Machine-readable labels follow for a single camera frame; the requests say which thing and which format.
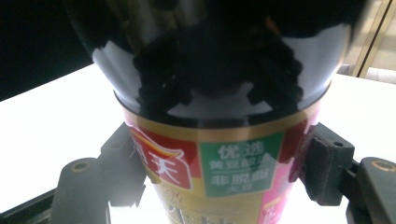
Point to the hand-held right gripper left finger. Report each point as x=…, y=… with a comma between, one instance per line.
x=124, y=168

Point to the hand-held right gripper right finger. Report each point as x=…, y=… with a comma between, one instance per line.
x=330, y=165

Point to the dark soy sauce bottle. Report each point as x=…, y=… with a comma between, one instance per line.
x=218, y=155

